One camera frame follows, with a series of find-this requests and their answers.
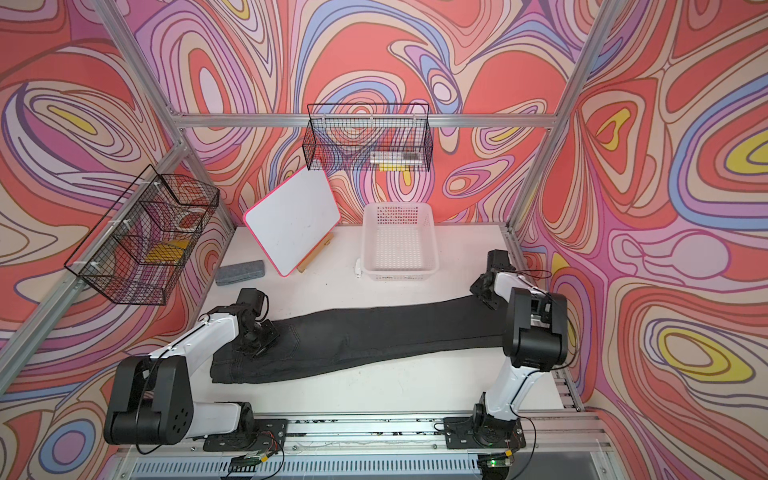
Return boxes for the black long pants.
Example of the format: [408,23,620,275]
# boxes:
[210,296,507,384]

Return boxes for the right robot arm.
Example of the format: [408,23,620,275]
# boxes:
[470,270,569,422]

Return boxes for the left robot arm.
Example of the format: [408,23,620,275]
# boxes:
[103,304,279,451]

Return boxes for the grey eraser block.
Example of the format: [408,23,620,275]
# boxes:
[214,260,265,286]

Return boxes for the wooden whiteboard stand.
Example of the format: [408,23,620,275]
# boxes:
[296,232,334,273]

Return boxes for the white plastic basket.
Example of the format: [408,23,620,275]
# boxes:
[360,202,440,281]

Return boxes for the pink framed whiteboard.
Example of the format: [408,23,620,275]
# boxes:
[243,168,341,277]

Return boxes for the yellow item in basket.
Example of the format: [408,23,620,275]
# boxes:
[143,239,189,265]

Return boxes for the green circuit board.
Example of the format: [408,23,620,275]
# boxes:
[228,455,269,474]

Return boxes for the silver box in basket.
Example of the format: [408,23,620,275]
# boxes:
[369,150,423,168]

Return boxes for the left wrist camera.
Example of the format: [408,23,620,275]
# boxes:
[236,288,269,319]

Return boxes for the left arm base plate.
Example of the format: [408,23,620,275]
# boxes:
[203,419,288,452]

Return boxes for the black wire basket left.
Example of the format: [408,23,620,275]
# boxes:
[64,166,220,306]

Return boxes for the black wire basket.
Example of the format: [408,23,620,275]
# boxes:
[302,102,434,175]
[64,166,220,306]

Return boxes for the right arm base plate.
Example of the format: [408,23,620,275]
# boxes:
[442,416,527,452]

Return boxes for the aluminium front rail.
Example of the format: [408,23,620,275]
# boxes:
[113,410,613,457]

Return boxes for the black wire basket back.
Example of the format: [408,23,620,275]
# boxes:
[302,102,434,175]

